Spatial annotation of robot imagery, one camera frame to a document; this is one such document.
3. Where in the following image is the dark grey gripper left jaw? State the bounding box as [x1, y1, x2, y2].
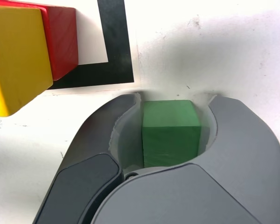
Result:
[34, 93, 143, 224]

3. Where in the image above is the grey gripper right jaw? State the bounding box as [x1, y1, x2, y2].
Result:
[91, 94, 280, 224]

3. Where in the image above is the green cube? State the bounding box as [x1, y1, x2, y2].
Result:
[141, 99, 202, 168]

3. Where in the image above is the red cube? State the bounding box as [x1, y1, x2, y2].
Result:
[8, 0, 79, 82]

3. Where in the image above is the yellow cube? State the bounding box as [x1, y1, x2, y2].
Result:
[0, 5, 54, 117]

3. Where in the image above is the black tape square outline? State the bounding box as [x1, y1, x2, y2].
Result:
[50, 0, 135, 90]

